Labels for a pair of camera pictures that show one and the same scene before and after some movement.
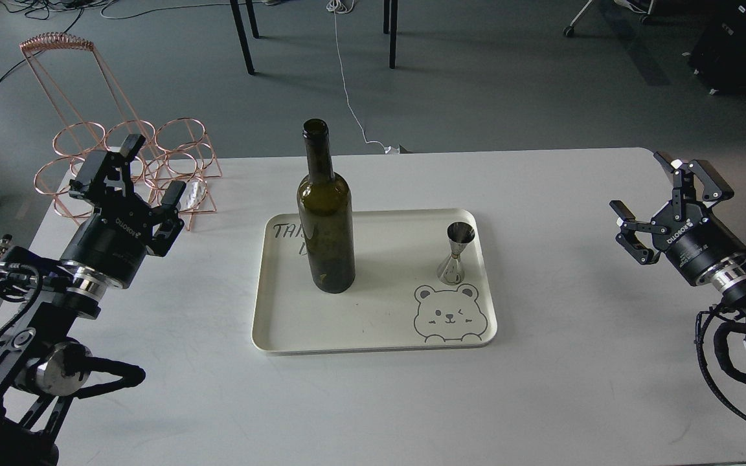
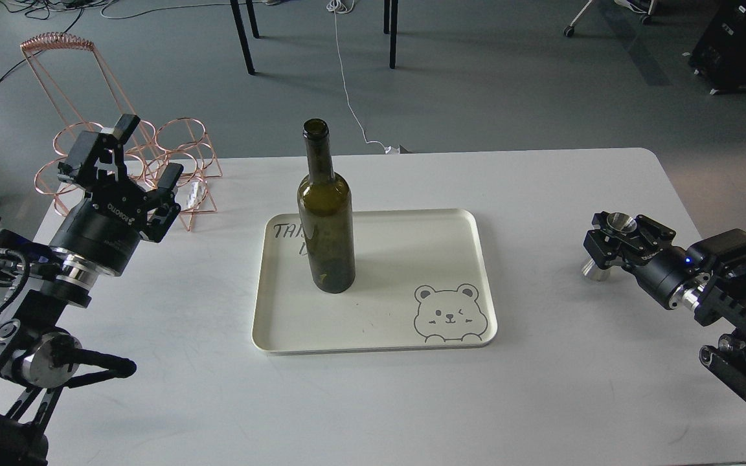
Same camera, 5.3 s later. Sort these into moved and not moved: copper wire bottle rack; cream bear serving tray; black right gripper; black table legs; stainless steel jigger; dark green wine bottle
Moved: black right gripper; stainless steel jigger
Not moved: copper wire bottle rack; dark green wine bottle; black table legs; cream bear serving tray
